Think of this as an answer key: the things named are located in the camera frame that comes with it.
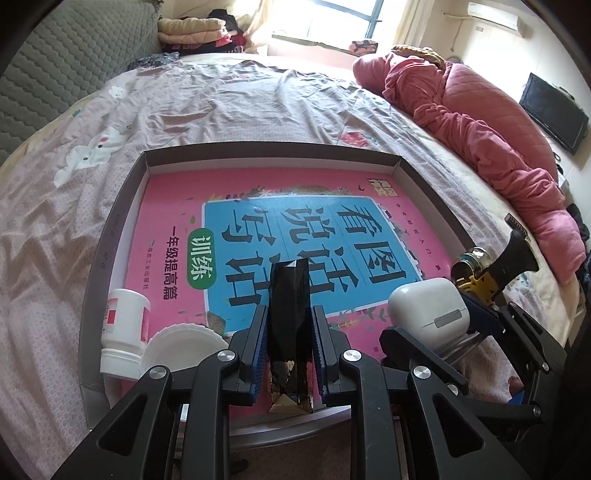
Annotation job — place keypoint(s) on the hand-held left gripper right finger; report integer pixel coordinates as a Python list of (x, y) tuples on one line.
[(323, 350)]

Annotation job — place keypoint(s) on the black remote control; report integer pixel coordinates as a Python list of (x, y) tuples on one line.
[(516, 225)]

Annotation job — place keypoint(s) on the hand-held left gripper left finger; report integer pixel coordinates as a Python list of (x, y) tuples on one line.
[(258, 350)]

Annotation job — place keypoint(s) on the pink quilt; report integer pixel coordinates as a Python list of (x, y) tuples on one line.
[(461, 115)]

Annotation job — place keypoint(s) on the white earbuds case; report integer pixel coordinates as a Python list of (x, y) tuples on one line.
[(425, 304)]

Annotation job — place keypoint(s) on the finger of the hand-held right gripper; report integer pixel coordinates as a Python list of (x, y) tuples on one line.
[(485, 318), (397, 344)]

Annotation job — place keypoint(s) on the pink floral bed sheet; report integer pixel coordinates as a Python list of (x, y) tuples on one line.
[(231, 101)]

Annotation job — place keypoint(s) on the yellow black tape measure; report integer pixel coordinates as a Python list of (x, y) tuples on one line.
[(482, 284)]

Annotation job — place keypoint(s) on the patterned tissue box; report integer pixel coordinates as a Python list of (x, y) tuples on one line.
[(364, 46)]

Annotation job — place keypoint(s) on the large white jar lid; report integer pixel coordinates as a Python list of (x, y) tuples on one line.
[(184, 344)]

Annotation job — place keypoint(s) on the black television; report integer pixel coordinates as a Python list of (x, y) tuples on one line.
[(551, 110)]

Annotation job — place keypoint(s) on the brass metal cap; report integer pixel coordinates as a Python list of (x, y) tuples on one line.
[(473, 258)]

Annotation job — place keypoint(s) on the cream curtain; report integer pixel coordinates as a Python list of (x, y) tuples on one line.
[(261, 27), (408, 23)]

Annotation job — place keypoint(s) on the dark floral cloth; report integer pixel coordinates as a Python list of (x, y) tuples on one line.
[(154, 60)]

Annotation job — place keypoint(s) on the window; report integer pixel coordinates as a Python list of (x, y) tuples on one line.
[(323, 27)]

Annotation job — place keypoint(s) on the yellow knitted cloth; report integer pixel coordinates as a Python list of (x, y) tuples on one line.
[(425, 54)]

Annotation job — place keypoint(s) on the beige folded blanket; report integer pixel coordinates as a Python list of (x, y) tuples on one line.
[(189, 30)]

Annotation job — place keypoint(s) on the pink blue book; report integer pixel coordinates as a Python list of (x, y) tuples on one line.
[(184, 189)]

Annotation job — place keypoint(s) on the white fan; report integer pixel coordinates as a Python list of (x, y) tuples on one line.
[(455, 59)]

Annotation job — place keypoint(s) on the grey quilted headboard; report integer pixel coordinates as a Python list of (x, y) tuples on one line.
[(60, 60)]

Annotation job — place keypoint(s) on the grey cardboard box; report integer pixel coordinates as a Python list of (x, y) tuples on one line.
[(130, 221)]

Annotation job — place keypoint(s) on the small white pill bottle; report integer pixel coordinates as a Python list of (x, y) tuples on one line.
[(122, 332)]

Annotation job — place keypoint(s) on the white air conditioner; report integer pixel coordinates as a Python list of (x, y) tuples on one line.
[(494, 16)]

